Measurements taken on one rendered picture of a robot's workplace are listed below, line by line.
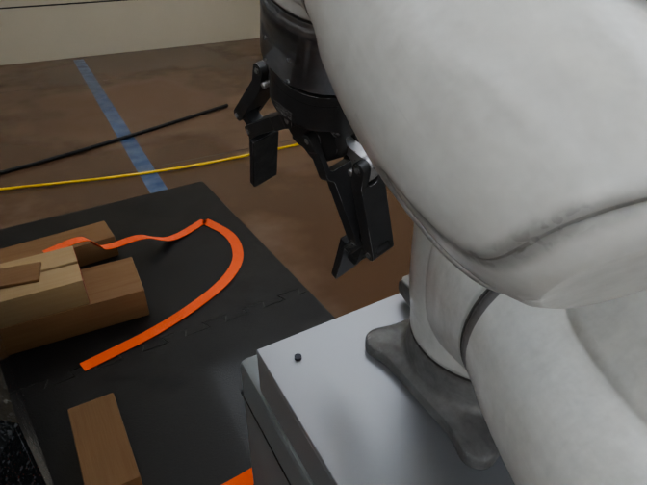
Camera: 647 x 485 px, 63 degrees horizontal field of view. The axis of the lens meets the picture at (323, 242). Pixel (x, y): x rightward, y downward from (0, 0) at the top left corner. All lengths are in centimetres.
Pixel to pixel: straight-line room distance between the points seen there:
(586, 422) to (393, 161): 17
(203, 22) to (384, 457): 604
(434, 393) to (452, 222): 37
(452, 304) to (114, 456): 120
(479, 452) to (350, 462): 11
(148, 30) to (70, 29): 74
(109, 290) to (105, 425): 62
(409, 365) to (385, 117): 40
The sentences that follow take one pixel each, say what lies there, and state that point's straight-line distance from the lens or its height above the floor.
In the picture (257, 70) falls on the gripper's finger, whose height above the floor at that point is 116.
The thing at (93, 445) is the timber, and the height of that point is 14.
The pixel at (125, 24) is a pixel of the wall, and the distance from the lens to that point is 619.
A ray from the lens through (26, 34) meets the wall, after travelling 611.
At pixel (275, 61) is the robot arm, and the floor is 119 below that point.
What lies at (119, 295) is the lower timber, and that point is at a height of 13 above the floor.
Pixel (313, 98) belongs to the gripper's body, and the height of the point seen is 117.
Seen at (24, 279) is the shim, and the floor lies 24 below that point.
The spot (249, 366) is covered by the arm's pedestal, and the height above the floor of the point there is 80.
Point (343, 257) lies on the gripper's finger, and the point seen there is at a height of 100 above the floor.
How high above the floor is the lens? 127
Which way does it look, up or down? 32 degrees down
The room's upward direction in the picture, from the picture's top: straight up
